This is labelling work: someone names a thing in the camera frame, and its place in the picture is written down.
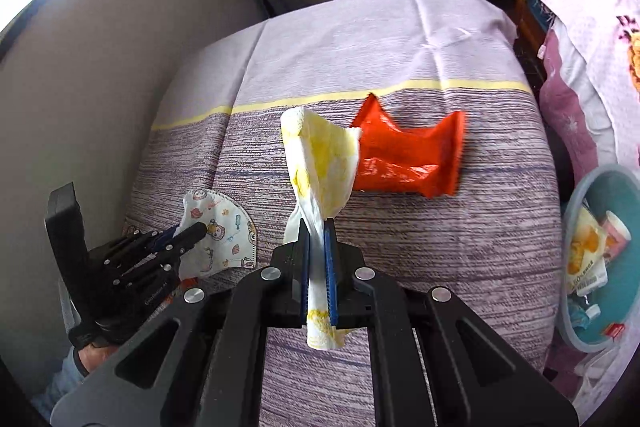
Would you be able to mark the purple striped bedsheet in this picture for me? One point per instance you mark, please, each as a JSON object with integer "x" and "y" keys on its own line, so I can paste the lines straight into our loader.
{"x": 400, "y": 257}

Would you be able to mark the pink quilt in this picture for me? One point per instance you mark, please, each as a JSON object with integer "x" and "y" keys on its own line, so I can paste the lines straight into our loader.
{"x": 565, "y": 107}

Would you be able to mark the small red wrapper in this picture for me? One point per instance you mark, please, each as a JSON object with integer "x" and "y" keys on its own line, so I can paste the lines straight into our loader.
{"x": 614, "y": 331}

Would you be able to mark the yellow snack packet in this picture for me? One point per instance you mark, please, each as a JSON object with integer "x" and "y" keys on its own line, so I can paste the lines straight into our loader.
{"x": 585, "y": 252}

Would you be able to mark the yellow stained white tissue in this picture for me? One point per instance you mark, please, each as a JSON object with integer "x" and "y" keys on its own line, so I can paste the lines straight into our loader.
{"x": 325, "y": 157}

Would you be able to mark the pink plastic cup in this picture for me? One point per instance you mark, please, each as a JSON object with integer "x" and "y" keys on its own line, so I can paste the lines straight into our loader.
{"x": 616, "y": 237}

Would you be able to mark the clear plastic bottle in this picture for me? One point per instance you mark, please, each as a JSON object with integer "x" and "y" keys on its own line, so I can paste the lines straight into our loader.
{"x": 582, "y": 314}

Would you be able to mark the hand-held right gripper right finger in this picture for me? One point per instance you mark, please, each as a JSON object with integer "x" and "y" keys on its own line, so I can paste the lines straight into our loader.
{"x": 330, "y": 277}

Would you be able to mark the red snack packet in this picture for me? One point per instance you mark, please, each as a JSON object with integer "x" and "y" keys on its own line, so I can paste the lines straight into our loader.
{"x": 400, "y": 157}

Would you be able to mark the person's left forearm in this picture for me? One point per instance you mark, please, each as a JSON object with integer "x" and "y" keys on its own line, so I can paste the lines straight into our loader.
{"x": 60, "y": 387}

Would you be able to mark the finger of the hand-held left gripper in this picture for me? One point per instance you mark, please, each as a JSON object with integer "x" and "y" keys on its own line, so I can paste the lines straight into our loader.
{"x": 152, "y": 239}
{"x": 190, "y": 234}

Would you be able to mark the grey and teal bin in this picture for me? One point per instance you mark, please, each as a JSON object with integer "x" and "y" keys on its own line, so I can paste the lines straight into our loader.
{"x": 625, "y": 192}

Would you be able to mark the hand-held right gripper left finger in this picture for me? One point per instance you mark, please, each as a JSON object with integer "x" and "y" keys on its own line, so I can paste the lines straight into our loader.
{"x": 302, "y": 277}

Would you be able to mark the cartoon printed face mask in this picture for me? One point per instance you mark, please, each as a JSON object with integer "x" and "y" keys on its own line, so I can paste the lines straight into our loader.
{"x": 225, "y": 232}

